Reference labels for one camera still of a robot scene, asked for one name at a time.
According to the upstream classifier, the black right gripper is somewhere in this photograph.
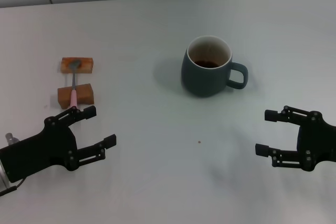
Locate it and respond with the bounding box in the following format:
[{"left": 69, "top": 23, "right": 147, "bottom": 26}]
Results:
[{"left": 255, "top": 105, "right": 336, "bottom": 172}]

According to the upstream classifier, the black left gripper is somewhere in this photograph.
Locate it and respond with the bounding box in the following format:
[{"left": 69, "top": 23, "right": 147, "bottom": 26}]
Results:
[{"left": 0, "top": 105, "right": 117, "bottom": 183}]

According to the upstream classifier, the pink handled metal spoon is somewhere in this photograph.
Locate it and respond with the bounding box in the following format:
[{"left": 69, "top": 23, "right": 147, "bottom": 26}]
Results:
[{"left": 68, "top": 60, "right": 82, "bottom": 110}]

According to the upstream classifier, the grey ceramic mug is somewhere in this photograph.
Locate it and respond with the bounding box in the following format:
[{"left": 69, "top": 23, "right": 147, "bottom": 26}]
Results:
[{"left": 180, "top": 35, "right": 249, "bottom": 98}]

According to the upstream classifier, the dark coffee liquid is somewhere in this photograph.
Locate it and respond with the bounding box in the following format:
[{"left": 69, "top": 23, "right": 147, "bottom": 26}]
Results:
[{"left": 193, "top": 59, "right": 220, "bottom": 69}]

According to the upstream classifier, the brown arched wooden block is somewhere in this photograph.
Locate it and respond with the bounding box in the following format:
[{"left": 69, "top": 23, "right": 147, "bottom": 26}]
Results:
[{"left": 57, "top": 83, "right": 95, "bottom": 109}]

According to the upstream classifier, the light flat wooden block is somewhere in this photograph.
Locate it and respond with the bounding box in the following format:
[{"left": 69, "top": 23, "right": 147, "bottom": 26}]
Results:
[{"left": 60, "top": 57, "right": 95, "bottom": 74}]

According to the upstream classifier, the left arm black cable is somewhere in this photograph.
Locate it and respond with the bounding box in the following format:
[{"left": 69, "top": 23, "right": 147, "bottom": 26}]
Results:
[{"left": 0, "top": 178, "right": 27, "bottom": 197}]

